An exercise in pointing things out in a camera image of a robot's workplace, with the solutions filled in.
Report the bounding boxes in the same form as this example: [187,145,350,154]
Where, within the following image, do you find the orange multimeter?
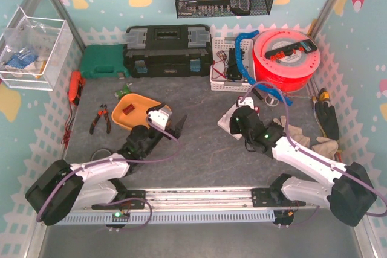
[68,71,85,106]

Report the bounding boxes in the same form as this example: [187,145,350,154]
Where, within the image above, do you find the black plate assembly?
[226,48,242,82]

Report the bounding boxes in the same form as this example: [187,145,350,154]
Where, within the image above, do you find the red filament spool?
[252,29,321,93]

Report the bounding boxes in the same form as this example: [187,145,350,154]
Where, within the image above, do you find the green tool case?
[79,44,130,79]

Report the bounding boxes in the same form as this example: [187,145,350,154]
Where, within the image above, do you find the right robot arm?
[229,97,377,227]

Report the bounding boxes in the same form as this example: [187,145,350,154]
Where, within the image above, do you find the black toolbox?
[123,24,213,78]

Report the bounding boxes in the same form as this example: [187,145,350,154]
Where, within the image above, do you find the green pipe fitting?
[114,83,131,100]

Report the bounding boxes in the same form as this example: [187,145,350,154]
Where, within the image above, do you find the black rubber glove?
[314,102,339,141]

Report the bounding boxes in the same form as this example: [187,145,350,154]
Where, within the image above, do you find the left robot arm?
[25,103,187,226]

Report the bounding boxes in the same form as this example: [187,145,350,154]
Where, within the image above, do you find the yellow plastic tray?
[111,93,160,131]

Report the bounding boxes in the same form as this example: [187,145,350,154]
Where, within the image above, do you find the blue corrugated hose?
[234,30,294,106]

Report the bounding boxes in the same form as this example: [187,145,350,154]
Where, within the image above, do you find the clear acrylic box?
[1,7,73,91]

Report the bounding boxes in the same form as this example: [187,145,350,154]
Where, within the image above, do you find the white perforated basket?
[210,37,250,92]

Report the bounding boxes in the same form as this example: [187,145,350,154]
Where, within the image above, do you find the white peg board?
[217,97,257,140]

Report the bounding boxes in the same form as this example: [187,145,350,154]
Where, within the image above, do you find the orange handled pliers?
[89,103,112,135]

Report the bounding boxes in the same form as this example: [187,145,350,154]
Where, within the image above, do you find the beige work glove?
[272,115,339,161]

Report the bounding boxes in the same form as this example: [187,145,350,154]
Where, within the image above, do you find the black power strip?
[264,39,317,61]

